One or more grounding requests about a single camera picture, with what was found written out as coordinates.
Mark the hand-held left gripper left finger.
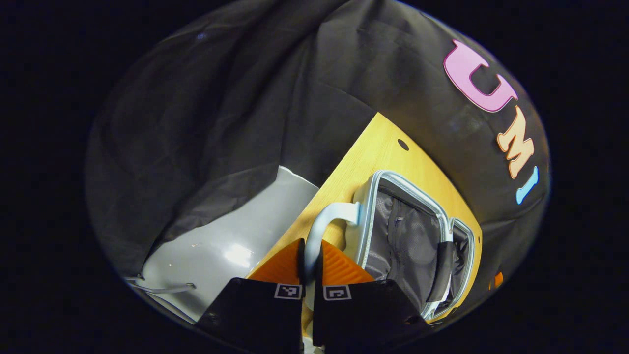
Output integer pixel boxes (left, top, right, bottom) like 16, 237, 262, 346
196, 238, 306, 354

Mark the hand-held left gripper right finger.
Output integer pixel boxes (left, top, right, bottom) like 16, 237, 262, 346
313, 240, 433, 351

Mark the light blue suitcase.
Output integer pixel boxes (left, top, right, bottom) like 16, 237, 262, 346
304, 170, 477, 321

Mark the black backdrop cloth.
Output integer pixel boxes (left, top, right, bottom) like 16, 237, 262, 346
84, 0, 551, 316

